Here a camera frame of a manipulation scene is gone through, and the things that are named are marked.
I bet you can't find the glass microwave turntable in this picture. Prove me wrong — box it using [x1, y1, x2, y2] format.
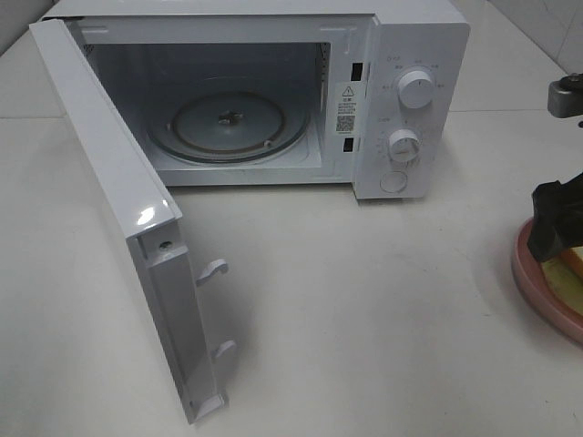
[148, 90, 310, 165]

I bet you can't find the lower white microwave knob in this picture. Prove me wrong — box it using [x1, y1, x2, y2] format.
[388, 128, 420, 163]

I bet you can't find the white microwave oven body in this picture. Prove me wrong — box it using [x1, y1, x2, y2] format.
[38, 1, 470, 199]

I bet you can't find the round door release button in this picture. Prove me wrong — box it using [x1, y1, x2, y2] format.
[380, 171, 407, 193]

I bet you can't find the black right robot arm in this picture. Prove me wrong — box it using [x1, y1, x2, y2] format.
[527, 74, 582, 262]

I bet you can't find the pink round plate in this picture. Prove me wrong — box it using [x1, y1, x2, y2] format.
[511, 219, 582, 344]

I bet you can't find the upper white microwave knob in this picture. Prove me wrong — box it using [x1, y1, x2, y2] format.
[397, 67, 435, 109]

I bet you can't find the white bread sandwich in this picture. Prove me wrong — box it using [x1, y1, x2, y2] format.
[540, 247, 583, 314]

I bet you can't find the white microwave knob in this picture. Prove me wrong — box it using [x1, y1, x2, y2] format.
[388, 128, 420, 163]
[397, 67, 435, 109]

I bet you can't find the white microwave door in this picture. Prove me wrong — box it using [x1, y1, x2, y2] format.
[30, 19, 236, 423]

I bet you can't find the white warning label sticker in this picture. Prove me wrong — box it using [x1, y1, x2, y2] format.
[333, 81, 364, 137]

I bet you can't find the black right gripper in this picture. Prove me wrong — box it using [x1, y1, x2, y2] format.
[527, 174, 582, 262]

